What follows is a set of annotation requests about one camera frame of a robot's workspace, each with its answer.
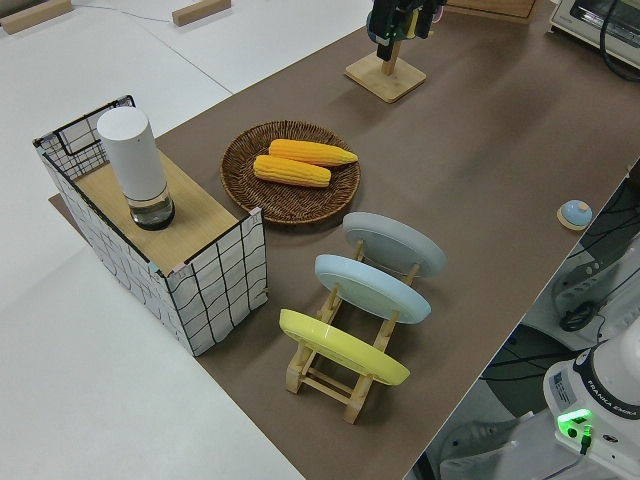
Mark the grey plate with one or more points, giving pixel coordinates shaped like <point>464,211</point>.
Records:
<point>395,242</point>

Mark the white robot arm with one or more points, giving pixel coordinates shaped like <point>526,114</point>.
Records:
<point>615,370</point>

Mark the wooden block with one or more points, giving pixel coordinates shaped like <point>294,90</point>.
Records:
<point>200,11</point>
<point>35,15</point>

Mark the white toaster oven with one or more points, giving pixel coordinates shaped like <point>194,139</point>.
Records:
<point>590,22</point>

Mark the wooden plate rack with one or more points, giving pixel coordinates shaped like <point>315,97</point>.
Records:
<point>325,387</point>

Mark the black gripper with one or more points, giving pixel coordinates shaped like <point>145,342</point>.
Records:
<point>387,20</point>

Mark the blue call bell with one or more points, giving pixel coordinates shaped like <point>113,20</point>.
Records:
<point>576,212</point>

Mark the light blue plate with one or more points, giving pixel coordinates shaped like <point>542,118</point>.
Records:
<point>370,287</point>

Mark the wooden stand with square base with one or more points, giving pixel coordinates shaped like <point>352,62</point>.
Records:
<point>387,80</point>

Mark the yellow corn cob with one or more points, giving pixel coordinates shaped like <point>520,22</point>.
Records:
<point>292,171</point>
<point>310,151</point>

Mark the yellow plate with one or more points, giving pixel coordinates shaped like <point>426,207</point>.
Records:
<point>340,345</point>

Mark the brown table mat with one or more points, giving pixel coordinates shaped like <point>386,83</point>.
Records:
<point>475,130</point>

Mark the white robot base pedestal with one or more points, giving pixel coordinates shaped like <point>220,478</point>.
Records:
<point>480,450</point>

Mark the light wooden cabinet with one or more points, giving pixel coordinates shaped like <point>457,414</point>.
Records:
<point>487,9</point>

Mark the white cylinder with clear base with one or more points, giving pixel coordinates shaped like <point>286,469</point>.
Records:
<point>132,160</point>

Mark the green connector plug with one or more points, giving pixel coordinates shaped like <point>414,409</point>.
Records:
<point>586,439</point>

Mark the white black grid box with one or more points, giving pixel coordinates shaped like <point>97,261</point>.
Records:
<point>220,290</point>

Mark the brown wicker basket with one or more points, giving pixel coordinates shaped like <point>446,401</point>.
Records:
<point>290,202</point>

